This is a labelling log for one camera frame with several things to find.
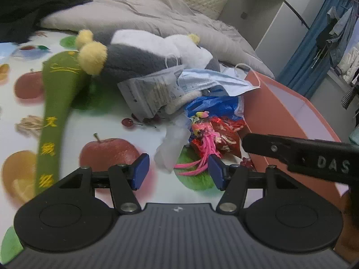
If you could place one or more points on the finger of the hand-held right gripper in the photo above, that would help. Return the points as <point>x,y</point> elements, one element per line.
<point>280,148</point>

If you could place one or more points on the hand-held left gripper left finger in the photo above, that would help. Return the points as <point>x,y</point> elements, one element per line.
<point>140,171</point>

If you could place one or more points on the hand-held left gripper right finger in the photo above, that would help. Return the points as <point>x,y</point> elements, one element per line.
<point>217,173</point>

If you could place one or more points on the red snack packet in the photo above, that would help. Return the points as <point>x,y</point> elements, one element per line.
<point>227,137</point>

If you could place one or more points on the pink tassel ornament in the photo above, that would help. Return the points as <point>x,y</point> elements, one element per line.
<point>206,137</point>

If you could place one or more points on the translucent white plastic bag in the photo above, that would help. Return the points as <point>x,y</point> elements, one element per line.
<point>174,145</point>

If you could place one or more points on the orange paper box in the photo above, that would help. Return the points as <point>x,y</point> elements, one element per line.
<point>269,101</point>

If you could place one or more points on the blue plastic bag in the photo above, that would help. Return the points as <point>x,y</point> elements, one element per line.
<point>213,105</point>

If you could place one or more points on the clear plastic packet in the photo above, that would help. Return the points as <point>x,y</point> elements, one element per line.
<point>145,95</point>

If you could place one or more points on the blue face mask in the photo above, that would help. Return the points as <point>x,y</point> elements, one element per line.
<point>213,82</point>

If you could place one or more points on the person's right forearm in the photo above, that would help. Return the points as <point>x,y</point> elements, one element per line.
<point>345,241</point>

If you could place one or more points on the fruit printed bed sheet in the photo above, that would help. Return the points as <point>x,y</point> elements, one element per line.
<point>106,123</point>

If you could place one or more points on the hanging striped garment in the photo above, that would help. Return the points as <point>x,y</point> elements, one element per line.
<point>349,96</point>

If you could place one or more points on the blue curtain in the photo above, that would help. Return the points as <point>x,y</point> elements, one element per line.
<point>303,61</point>

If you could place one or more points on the hanging white garment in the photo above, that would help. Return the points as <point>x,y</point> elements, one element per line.
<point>349,64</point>

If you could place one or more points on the green embroidered massage stick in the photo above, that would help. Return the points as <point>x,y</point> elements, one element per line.
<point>53,103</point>

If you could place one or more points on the grey white penguin plush toy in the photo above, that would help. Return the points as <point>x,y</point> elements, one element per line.
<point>134,58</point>

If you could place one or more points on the hanging denim garment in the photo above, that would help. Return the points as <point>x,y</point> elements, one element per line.
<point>340,30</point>

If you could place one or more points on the white cabinet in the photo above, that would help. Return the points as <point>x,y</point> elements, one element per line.
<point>252,5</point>

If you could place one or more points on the grey duvet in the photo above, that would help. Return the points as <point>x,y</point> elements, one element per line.
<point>157,14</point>

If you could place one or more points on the black clothes pile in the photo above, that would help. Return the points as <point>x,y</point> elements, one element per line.
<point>33,2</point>

